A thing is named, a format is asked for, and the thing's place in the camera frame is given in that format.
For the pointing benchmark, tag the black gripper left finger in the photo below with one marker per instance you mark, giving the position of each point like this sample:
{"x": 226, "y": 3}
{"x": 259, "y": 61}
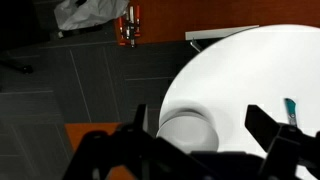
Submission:
{"x": 140, "y": 116}

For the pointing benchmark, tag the teal marker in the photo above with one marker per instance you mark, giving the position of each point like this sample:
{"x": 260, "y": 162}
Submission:
{"x": 290, "y": 108}

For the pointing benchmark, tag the grey bowl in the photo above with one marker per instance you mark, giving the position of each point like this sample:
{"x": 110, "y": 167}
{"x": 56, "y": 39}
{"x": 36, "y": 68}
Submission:
{"x": 189, "y": 133}

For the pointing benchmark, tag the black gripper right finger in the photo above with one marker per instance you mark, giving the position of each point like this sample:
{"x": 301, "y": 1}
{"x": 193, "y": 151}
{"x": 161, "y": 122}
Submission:
{"x": 263, "y": 128}

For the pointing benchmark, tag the white plastic bag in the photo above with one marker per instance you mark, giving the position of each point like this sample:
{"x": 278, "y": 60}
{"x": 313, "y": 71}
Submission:
{"x": 86, "y": 13}

